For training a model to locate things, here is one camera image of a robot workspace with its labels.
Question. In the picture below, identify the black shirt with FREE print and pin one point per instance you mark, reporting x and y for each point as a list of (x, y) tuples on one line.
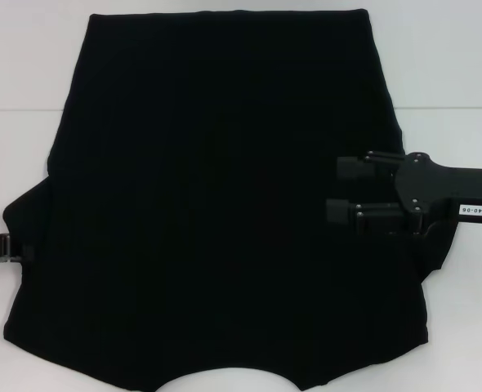
[(224, 163)]

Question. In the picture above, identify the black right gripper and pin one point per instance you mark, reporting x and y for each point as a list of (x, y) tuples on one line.
[(449, 188)]

